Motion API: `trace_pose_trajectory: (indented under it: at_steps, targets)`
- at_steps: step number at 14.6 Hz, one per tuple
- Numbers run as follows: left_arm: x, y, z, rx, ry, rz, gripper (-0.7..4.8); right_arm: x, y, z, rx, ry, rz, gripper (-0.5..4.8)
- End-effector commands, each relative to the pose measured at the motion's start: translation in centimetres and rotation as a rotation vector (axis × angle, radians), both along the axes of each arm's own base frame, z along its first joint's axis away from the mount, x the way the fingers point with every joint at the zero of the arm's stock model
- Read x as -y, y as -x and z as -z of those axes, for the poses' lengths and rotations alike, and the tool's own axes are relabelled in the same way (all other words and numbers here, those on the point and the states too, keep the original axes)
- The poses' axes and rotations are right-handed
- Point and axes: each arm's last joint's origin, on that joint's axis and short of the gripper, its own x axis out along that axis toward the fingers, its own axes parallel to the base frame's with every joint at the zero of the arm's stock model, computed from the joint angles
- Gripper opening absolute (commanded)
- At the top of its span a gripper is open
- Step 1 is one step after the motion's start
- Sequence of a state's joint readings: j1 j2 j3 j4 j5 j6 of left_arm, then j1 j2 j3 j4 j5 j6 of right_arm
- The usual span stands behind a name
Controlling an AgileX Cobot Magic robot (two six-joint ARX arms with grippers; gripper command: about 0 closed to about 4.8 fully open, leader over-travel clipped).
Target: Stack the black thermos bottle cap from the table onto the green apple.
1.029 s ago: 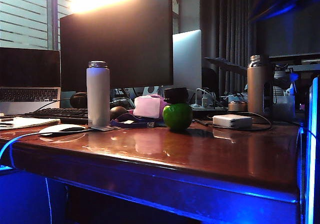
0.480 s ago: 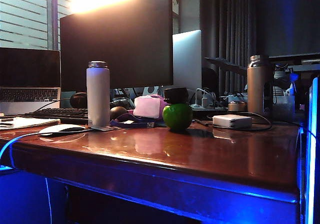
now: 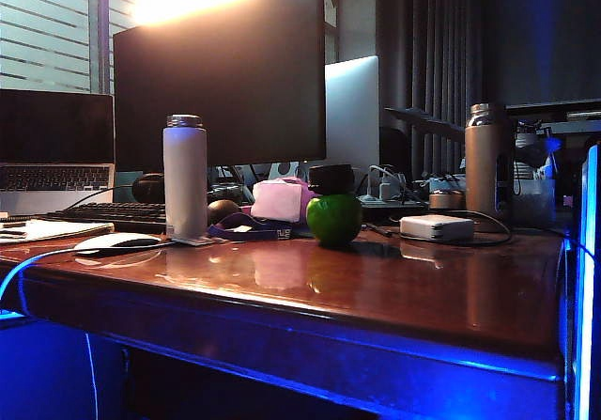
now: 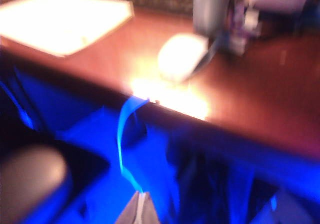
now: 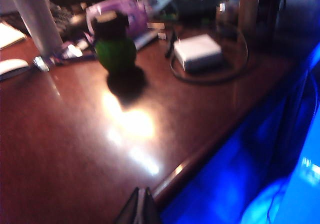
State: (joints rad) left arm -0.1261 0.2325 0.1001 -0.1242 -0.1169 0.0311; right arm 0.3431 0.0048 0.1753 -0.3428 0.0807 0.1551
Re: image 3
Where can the green apple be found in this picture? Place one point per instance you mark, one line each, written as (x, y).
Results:
(334, 222)

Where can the white thermos bottle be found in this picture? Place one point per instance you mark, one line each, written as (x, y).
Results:
(184, 180)

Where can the bronze thermos bottle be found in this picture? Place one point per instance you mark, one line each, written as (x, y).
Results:
(484, 166)

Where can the pink tissue pack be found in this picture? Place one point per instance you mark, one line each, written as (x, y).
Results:
(277, 199)

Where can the dark brown round ball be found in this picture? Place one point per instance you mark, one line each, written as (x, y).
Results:
(222, 210)

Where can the black power strip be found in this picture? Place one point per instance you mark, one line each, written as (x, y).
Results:
(394, 203)

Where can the flat silver device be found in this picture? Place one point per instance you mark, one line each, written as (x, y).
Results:
(189, 240)

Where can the large black monitor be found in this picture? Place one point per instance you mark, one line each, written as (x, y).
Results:
(216, 96)

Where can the white power adapter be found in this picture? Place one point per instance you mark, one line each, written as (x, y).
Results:
(439, 226)

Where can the black slanted bar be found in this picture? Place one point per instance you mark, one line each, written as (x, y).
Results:
(432, 124)

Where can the black round speaker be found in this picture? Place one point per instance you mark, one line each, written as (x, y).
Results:
(149, 186)

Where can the white computer mouse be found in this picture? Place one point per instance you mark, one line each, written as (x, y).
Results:
(118, 241)

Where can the black keyboard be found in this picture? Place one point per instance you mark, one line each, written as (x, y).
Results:
(110, 212)

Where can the clear plastic container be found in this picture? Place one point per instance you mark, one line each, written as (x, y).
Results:
(534, 204)

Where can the white paper notebook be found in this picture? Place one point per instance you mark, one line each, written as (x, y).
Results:
(51, 228)

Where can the open silver laptop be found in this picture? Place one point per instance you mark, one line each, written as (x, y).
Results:
(51, 129)

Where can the grey window frame post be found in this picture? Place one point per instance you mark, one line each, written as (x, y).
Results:
(99, 30)

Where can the blue-lit vertical frame post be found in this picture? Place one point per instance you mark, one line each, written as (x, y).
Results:
(588, 274)

